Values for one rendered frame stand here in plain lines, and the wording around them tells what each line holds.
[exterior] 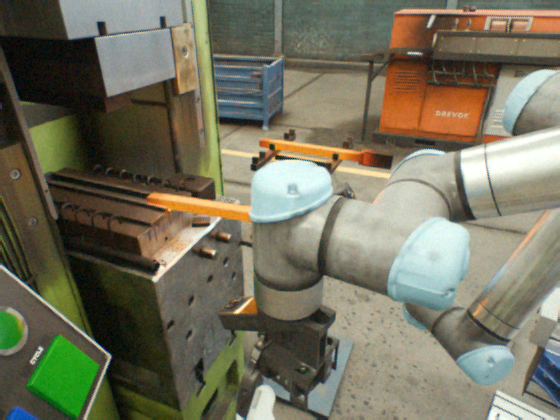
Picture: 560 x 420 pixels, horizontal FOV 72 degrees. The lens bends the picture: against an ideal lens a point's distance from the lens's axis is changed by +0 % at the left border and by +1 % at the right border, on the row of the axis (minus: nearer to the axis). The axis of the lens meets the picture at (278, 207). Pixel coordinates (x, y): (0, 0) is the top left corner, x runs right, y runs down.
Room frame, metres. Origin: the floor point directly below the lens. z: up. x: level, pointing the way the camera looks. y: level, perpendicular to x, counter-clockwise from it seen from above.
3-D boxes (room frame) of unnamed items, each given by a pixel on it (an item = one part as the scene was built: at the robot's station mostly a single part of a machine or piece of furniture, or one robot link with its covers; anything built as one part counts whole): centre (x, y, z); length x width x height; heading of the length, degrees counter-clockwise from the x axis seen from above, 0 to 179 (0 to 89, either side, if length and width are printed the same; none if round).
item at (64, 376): (0.32, 0.27, 1.01); 0.07 x 0.05 x 0.07; 3
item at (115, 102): (0.88, 0.48, 1.24); 0.30 x 0.07 x 0.06; 68
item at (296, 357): (0.32, -0.02, 1.07); 0.09 x 0.08 x 0.12; 54
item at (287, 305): (0.32, -0.01, 1.15); 0.08 x 0.08 x 0.05
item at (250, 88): (4.97, 0.59, 0.36); 1.20 x 0.80 x 0.72; 74
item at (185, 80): (1.11, 0.26, 1.27); 0.09 x 0.02 x 0.17; 158
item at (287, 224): (0.32, -0.01, 1.23); 0.09 x 0.08 x 0.11; 61
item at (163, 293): (0.90, 0.44, 0.69); 0.56 x 0.38 x 0.45; 68
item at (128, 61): (0.84, 0.45, 1.32); 0.42 x 0.20 x 0.10; 68
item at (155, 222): (0.84, 0.45, 0.96); 0.42 x 0.20 x 0.09; 68
